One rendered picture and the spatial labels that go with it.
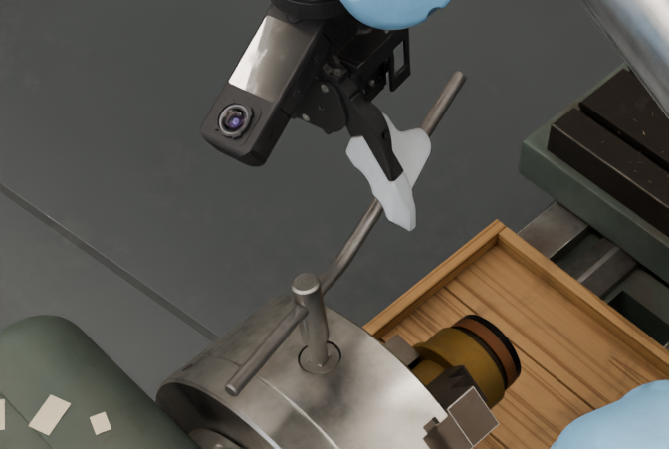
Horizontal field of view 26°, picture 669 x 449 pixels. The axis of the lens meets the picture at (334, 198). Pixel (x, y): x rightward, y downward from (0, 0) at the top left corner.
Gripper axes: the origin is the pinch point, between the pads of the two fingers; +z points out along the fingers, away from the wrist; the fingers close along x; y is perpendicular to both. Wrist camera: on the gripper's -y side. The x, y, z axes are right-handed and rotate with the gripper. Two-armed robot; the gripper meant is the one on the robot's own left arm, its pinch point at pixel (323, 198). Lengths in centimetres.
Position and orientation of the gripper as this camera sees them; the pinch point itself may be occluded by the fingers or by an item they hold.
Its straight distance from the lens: 109.0
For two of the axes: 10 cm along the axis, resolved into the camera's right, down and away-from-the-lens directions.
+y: 5.8, -6.1, 5.3
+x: -8.1, -3.8, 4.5
